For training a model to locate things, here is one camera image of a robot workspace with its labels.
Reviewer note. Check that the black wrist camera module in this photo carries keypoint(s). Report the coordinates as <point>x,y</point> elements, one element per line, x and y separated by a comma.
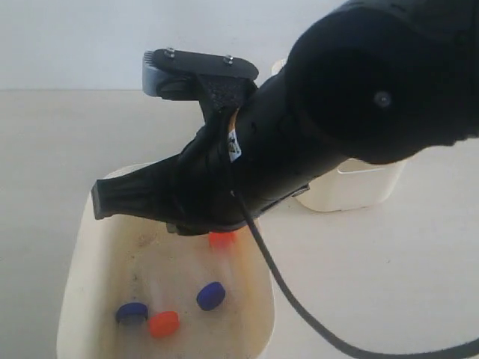
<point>215,81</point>

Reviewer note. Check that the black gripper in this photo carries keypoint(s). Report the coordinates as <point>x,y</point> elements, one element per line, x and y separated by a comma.
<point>261,154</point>

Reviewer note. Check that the large cream plastic bin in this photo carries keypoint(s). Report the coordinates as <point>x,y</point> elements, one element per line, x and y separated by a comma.
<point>114,262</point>

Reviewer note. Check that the small cream plastic bin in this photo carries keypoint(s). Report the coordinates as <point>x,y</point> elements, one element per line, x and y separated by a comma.
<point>351,185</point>

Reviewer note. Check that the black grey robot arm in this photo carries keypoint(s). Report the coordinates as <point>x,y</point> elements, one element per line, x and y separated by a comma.
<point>377,81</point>

